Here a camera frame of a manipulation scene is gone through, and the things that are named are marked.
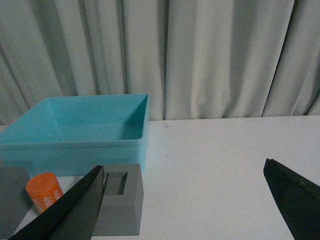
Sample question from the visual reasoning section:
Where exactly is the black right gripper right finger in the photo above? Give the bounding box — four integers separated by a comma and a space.
263, 159, 320, 240

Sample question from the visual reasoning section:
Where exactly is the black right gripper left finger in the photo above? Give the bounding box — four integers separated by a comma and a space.
10, 165, 105, 240

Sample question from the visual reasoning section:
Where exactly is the orange cylinder part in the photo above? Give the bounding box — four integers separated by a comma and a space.
25, 172, 64, 214

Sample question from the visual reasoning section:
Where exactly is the gray block with square hole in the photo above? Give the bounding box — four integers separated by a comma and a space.
92, 164, 144, 237

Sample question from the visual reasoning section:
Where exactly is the gray block with round hole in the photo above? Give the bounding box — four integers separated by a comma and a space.
0, 167, 32, 239

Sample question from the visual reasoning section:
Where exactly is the light blue plastic box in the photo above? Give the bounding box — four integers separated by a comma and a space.
0, 94, 149, 176

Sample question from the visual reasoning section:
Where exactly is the white pleated curtain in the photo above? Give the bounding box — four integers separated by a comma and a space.
0, 0, 320, 125

